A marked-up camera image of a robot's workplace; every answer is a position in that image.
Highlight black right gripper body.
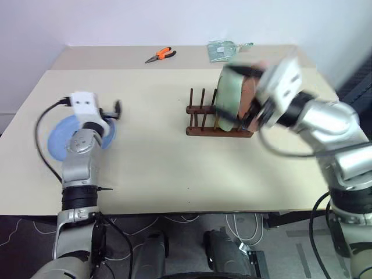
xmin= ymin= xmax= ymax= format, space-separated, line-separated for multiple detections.
xmin=242 ymin=98 xmax=270 ymax=130

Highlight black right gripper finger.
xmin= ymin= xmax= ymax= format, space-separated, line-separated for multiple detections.
xmin=216 ymin=108 xmax=248 ymax=123
xmin=224 ymin=64 xmax=267 ymax=77

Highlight green plate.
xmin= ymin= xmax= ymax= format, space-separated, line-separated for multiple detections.
xmin=216 ymin=62 xmax=248 ymax=133

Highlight wooden dish rack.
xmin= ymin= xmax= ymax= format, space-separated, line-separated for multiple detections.
xmin=185 ymin=88 xmax=253 ymax=138

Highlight pink plate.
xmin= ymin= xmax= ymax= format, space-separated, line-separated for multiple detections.
xmin=238 ymin=60 xmax=270 ymax=131

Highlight clear plastic package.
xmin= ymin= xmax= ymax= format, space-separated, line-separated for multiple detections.
xmin=207 ymin=40 xmax=253 ymax=62

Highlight blue plate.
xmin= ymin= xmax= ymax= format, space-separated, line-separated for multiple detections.
xmin=46 ymin=113 xmax=117 ymax=162

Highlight dark rounded shape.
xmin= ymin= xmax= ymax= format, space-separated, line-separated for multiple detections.
xmin=203 ymin=228 xmax=253 ymax=279
xmin=133 ymin=231 xmax=171 ymax=279

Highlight black floor box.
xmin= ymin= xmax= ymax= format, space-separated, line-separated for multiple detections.
xmin=239 ymin=244 xmax=270 ymax=279

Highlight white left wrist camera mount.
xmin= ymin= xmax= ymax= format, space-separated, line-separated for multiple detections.
xmin=70 ymin=91 xmax=116 ymax=130

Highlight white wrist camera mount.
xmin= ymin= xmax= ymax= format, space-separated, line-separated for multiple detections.
xmin=255 ymin=55 xmax=305 ymax=128
xmin=70 ymin=91 xmax=116 ymax=130

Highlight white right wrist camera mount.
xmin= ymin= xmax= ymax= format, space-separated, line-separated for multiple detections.
xmin=255 ymin=55 xmax=305 ymax=128

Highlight orange handled pliers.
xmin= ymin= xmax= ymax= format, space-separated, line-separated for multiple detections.
xmin=144 ymin=46 xmax=177 ymax=65

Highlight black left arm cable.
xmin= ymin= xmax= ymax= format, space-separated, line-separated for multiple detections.
xmin=34 ymin=98 xmax=72 ymax=183

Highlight black table frame bar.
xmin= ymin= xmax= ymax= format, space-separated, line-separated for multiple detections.
xmin=266 ymin=209 xmax=334 ymax=229

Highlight white floor cable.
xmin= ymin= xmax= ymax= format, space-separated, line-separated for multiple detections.
xmin=225 ymin=213 xmax=264 ymax=242

